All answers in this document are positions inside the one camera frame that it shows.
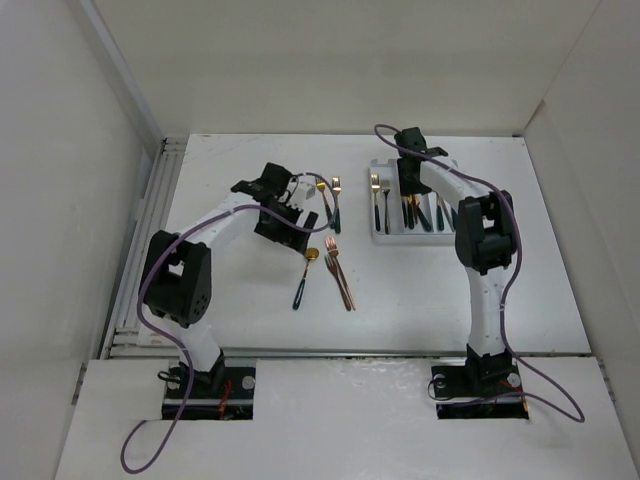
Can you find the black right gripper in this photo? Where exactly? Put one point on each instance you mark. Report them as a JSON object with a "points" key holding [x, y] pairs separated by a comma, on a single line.
{"points": [[407, 188]]}

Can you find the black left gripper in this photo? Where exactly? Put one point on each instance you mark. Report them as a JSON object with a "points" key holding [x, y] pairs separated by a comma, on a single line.
{"points": [[291, 236]]}

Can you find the gold fork green handle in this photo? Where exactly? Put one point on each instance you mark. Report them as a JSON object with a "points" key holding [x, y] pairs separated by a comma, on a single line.
{"points": [[321, 187], [336, 189], [376, 188]]}

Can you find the gold spoon green handle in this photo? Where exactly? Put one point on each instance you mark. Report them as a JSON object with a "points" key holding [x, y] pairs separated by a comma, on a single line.
{"points": [[310, 255], [452, 219], [439, 214]]}

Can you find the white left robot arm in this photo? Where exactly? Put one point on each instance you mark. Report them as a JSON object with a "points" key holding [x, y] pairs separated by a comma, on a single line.
{"points": [[176, 288]]}

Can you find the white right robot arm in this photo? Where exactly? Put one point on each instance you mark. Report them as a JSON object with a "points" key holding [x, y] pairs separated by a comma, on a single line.
{"points": [[487, 242]]}

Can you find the white three-compartment cutlery tray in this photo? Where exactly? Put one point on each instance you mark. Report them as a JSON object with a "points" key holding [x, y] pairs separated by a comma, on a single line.
{"points": [[398, 234]]}

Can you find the rose gold fork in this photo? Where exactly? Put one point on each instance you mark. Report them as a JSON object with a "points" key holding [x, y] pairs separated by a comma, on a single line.
{"points": [[333, 252], [332, 268]]}

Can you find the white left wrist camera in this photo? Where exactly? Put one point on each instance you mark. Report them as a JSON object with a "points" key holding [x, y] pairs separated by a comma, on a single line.
{"points": [[298, 192]]}

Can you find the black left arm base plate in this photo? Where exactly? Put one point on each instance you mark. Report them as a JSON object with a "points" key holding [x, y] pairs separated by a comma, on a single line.
{"points": [[225, 394]]}

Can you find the aluminium rail frame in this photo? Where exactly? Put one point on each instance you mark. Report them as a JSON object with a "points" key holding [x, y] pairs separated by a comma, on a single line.
{"points": [[150, 214]]}

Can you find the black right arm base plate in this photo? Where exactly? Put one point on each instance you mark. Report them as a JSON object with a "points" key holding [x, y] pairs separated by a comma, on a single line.
{"points": [[459, 397]]}

